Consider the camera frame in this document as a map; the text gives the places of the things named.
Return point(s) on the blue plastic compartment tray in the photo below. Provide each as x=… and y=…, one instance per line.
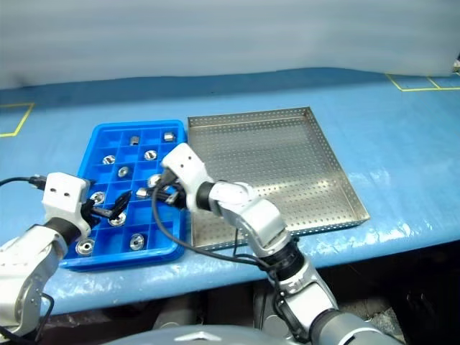
x=172, y=237

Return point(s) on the perforated steel tray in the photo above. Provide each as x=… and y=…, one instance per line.
x=273, y=161

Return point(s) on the silver robot torso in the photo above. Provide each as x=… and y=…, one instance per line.
x=194, y=336

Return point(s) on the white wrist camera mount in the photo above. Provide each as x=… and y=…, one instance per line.
x=187, y=165
x=61, y=194

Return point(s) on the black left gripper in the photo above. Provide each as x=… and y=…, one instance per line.
x=89, y=213

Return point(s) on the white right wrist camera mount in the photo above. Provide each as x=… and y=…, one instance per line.
x=187, y=165

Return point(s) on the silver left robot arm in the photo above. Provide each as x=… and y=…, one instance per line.
x=25, y=258

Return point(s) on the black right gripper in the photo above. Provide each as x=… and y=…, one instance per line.
x=178, y=196

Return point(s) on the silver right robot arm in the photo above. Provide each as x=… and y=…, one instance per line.
x=258, y=219

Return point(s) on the grey rounded robot leg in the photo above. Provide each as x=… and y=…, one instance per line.
x=172, y=316
x=269, y=316

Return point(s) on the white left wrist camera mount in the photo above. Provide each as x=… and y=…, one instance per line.
x=61, y=194

